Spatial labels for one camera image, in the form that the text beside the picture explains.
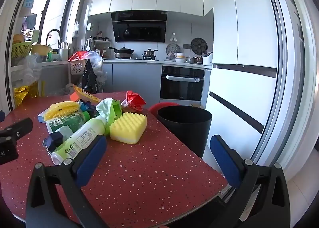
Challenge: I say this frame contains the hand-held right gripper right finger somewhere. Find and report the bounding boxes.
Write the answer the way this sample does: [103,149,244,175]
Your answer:
[210,135,291,228]

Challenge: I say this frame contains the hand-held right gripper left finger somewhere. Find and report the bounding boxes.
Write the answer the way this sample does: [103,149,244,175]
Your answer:
[26,135,110,228]

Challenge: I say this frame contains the white green-label plastic bottle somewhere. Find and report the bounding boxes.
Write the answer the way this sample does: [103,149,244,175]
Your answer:
[51,116,107,166]

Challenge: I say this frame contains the black trash bin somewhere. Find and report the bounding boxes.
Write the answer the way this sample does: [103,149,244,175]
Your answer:
[157,105,213,159]

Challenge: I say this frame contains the blue clear plastic bag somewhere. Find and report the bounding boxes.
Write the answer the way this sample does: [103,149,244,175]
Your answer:
[78,100,99,119]

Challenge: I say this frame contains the yellow snack packet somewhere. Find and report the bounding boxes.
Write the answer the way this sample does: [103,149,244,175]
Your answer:
[72,85,102,105]

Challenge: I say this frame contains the red pink plastic bag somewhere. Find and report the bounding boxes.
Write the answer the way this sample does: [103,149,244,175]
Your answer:
[121,90,147,112]

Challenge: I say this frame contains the blue white small box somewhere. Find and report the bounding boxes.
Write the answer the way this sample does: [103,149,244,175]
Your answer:
[37,108,54,122]

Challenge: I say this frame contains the gold foil bag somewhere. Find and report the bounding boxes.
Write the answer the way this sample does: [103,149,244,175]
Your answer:
[14,82,40,107]

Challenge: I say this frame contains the dark blue packet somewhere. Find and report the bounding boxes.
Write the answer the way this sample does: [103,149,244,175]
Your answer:
[43,128,74,152]

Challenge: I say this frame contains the green capped carton bottle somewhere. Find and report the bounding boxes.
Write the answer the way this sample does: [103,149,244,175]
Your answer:
[46,111,90,134]

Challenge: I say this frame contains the yellow mesh scrubber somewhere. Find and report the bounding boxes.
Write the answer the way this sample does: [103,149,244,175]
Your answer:
[44,101,80,121]

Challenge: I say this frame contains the yellow ridged sponge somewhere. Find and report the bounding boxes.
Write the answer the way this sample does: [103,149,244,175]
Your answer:
[110,112,147,144]

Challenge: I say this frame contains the green plastic wrapper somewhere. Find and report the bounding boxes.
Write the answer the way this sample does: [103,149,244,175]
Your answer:
[105,100,123,136]

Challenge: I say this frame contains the white crumpled tissue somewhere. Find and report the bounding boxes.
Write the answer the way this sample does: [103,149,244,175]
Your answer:
[96,98,114,121]

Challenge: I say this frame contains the crumpled clear plastic sheet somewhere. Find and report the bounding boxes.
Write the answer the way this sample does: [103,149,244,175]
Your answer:
[11,54,43,86]

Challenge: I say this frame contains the beige cloth bag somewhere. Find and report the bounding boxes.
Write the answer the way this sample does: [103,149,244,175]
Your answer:
[58,84,75,95]

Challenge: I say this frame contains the yellow-green woven basket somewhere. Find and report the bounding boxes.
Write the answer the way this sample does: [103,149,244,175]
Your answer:
[11,42,33,58]

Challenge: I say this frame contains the yellow bowl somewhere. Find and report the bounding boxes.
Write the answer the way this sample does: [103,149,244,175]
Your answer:
[31,44,53,55]

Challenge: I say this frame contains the beige plastic storage basket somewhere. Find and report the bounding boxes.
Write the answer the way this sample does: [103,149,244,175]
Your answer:
[68,61,86,81]

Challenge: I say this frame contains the black plastic bag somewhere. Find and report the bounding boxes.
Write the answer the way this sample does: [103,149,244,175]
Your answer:
[82,59,100,94]

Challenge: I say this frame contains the red round stool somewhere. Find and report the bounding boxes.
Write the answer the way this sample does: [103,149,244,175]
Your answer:
[149,102,180,119]

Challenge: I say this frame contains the black built-in oven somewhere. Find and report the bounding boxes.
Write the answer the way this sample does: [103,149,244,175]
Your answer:
[159,66,205,101]

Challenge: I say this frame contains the grey kitchen base cabinets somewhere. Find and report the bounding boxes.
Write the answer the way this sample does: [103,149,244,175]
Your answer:
[102,60,162,105]

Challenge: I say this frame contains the red plastic basket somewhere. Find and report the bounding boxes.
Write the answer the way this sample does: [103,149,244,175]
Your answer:
[68,52,88,62]

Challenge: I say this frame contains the black kitchen faucet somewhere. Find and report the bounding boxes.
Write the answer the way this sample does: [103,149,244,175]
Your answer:
[46,29,63,51]

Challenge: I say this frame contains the white spice shelf rack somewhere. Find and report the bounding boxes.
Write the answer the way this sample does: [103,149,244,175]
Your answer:
[95,36,111,59]

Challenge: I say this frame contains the black wok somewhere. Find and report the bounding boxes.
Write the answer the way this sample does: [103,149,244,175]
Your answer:
[108,47,135,59]

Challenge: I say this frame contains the kitchen window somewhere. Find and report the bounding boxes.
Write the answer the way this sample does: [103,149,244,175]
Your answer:
[10,0,75,51]

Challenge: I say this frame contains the black round steamer rack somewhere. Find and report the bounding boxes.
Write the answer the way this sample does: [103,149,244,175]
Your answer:
[191,37,208,54]

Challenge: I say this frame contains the steel cooking pot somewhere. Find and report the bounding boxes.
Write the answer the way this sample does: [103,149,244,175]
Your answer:
[143,49,158,59]

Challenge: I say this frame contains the grey round strainer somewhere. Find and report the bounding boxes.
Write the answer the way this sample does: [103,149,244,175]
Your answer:
[166,43,181,56]

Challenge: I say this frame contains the white refrigerator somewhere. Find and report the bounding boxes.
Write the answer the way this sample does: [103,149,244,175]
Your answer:
[202,0,283,166]

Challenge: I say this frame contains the black range hood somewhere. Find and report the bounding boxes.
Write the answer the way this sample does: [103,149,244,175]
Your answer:
[111,10,168,43]

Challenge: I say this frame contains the white sliding door frame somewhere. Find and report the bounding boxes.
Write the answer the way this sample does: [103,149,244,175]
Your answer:
[249,0,319,181]

